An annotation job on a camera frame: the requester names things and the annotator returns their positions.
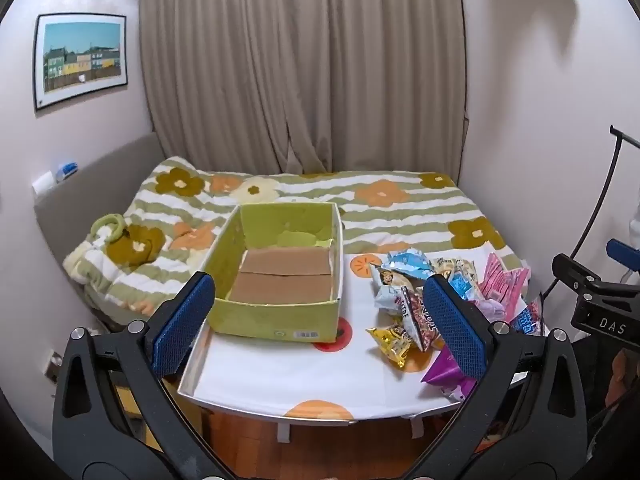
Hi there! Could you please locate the framed houses picture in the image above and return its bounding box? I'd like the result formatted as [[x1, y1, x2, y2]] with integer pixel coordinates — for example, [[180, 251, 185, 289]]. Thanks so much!
[[33, 12, 130, 112]]

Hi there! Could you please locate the white fruit print table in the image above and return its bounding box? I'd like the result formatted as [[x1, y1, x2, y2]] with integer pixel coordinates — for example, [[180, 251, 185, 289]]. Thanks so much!
[[177, 247, 551, 443]]

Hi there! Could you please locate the blue white snack packet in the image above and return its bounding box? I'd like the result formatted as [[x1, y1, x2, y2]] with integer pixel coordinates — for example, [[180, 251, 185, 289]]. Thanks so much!
[[510, 299, 546, 337]]

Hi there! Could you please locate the light blue snack packet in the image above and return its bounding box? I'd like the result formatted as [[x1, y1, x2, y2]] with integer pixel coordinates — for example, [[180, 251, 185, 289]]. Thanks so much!
[[382, 250, 436, 279]]

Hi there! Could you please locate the green cardboard box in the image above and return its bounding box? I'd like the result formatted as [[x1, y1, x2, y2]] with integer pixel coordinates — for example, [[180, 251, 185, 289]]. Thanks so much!
[[198, 201, 345, 343]]

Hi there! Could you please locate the cream orange snack packet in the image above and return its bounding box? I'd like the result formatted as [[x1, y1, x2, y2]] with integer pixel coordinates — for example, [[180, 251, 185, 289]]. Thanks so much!
[[434, 256, 478, 281]]

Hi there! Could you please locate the grey potato chips packet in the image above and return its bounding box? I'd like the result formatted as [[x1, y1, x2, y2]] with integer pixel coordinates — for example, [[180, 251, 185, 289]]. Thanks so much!
[[370, 265, 416, 316]]

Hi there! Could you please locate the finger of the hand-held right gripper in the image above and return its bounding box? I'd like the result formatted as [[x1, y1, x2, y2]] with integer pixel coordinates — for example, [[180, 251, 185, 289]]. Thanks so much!
[[552, 254, 617, 303], [606, 238, 640, 275]]

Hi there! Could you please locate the dark red snack packet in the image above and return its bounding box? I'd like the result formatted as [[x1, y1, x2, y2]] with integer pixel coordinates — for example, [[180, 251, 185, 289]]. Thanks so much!
[[395, 287, 446, 353]]

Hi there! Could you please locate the pink snack packet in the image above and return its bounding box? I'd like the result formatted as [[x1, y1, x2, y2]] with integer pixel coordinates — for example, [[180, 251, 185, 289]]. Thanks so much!
[[477, 252, 531, 321]]

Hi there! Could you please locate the lilac crumpled packet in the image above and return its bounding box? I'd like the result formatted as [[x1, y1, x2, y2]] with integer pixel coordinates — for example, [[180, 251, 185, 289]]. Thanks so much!
[[472, 297, 508, 323]]

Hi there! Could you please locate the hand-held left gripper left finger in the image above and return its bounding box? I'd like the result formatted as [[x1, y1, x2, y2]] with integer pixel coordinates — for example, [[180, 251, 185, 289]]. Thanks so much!
[[52, 271, 241, 480]]

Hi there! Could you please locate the striped floral blanket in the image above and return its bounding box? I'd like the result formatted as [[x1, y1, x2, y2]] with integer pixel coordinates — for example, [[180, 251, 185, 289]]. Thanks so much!
[[62, 156, 526, 326]]

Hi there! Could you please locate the beige curtain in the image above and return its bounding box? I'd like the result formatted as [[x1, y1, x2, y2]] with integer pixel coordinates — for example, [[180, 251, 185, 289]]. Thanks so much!
[[137, 0, 471, 186]]

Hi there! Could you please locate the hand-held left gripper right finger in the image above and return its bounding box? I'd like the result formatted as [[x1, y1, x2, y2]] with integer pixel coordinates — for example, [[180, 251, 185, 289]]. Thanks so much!
[[400, 274, 588, 480]]

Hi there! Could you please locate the black cable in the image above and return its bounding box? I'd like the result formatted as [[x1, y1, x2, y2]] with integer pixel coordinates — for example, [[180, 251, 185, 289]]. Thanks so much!
[[542, 125, 640, 298]]

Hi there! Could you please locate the small blue snack packet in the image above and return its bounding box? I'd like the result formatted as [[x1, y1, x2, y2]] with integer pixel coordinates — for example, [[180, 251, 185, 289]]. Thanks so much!
[[449, 274, 481, 302]]

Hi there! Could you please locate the grey bed headboard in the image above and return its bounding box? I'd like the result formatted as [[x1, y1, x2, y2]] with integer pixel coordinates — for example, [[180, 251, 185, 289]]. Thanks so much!
[[35, 132, 166, 281]]

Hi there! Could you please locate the yellow snack packet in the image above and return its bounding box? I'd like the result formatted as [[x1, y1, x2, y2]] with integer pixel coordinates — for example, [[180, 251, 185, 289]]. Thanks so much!
[[366, 324, 416, 370]]

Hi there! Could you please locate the grey wall outlet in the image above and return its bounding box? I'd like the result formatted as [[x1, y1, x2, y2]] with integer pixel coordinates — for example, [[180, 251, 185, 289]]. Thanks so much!
[[42, 351, 63, 383]]

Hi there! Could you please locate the purple snack packet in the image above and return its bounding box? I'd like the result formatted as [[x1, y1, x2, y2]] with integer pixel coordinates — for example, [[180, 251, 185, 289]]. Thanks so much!
[[420, 345, 478, 403]]

